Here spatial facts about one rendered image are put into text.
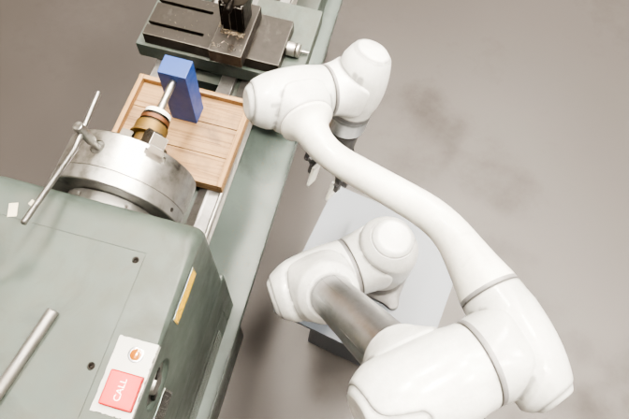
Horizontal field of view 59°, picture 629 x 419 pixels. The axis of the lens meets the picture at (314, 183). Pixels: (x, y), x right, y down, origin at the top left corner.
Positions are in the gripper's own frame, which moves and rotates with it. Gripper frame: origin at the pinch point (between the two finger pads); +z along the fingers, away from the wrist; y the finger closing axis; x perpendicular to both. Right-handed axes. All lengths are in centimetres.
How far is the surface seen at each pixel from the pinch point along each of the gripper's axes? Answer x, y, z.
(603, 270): -118, -95, 82
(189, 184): 20.7, 23.9, 5.0
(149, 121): 15.3, 43.1, 2.2
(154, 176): 28.6, 27.1, -2.3
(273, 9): -49, 55, 5
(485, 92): -164, -5, 70
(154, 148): 24.1, 31.7, -4.4
